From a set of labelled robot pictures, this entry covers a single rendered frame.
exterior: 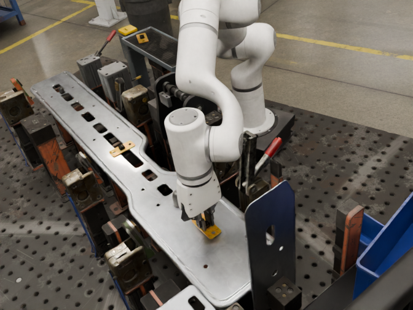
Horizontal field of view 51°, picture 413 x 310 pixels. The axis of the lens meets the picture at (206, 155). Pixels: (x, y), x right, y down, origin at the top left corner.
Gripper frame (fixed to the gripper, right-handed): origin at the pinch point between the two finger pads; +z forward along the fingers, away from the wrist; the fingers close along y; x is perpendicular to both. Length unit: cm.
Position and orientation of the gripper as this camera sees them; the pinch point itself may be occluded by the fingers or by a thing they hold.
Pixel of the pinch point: (204, 219)
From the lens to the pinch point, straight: 109.0
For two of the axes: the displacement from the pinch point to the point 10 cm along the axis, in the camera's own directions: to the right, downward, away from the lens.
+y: -7.9, 4.7, -3.9
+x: 6.0, 4.5, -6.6
